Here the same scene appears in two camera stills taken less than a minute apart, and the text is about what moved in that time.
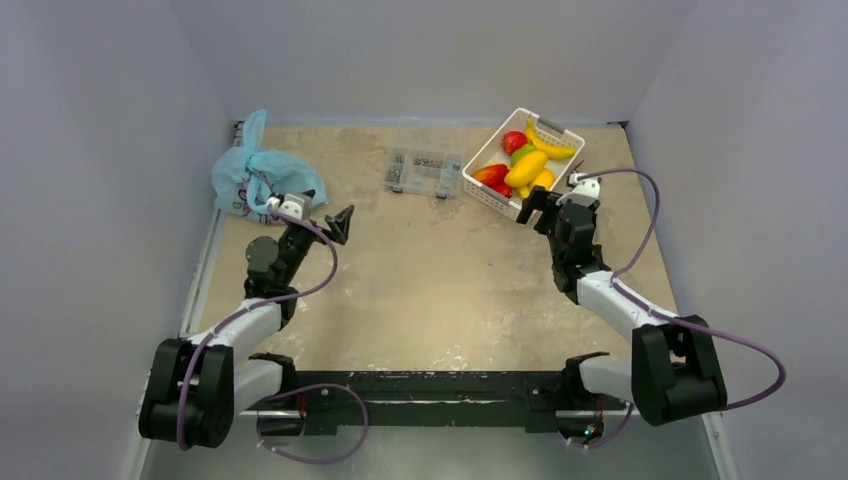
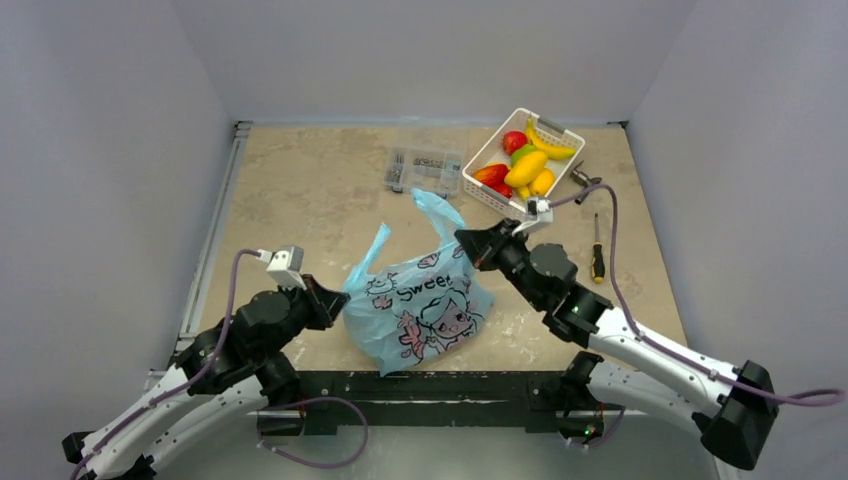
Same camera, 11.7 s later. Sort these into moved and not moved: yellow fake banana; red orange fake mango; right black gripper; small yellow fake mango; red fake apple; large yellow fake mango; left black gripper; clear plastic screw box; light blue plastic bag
Moved: light blue plastic bag; left black gripper; right black gripper
Not moved: yellow fake banana; small yellow fake mango; clear plastic screw box; red fake apple; red orange fake mango; large yellow fake mango
